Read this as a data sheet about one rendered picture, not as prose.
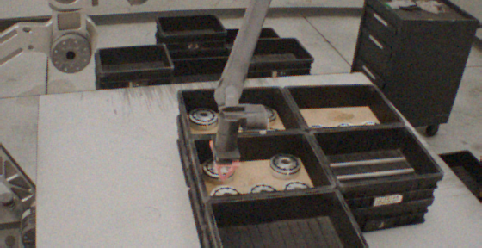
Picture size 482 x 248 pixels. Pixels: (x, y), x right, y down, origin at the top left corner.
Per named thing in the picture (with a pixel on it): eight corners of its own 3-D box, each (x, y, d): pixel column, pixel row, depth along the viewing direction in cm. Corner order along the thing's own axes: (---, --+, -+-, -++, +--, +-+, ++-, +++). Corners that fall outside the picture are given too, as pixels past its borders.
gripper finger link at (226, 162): (231, 168, 159) (236, 142, 153) (236, 184, 153) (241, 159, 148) (208, 168, 157) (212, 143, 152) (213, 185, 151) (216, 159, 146)
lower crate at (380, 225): (323, 241, 171) (330, 214, 164) (296, 182, 195) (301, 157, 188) (426, 225, 180) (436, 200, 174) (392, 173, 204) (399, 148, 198)
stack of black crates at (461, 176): (497, 227, 263) (512, 195, 251) (453, 238, 254) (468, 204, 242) (455, 181, 295) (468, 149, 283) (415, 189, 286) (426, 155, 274)
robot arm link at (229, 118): (218, 105, 146) (222, 118, 141) (243, 104, 148) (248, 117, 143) (214, 126, 150) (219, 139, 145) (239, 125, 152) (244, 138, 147)
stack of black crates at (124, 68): (102, 145, 294) (99, 73, 270) (99, 115, 318) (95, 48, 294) (172, 139, 306) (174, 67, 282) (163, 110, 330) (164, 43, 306)
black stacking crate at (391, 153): (330, 216, 165) (337, 189, 159) (302, 159, 189) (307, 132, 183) (435, 201, 174) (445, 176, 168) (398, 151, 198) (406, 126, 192)
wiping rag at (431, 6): (423, 14, 316) (424, 9, 314) (404, 0, 333) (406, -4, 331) (458, 15, 324) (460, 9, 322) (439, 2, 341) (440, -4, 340)
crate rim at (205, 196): (203, 206, 150) (204, 199, 149) (188, 143, 174) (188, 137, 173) (336, 194, 160) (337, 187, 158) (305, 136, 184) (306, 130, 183)
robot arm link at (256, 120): (216, 90, 151) (224, 85, 143) (256, 89, 154) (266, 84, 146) (219, 133, 150) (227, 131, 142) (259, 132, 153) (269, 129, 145)
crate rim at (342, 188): (336, 193, 160) (337, 187, 158) (305, 136, 184) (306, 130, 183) (444, 180, 169) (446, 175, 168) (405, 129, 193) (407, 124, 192)
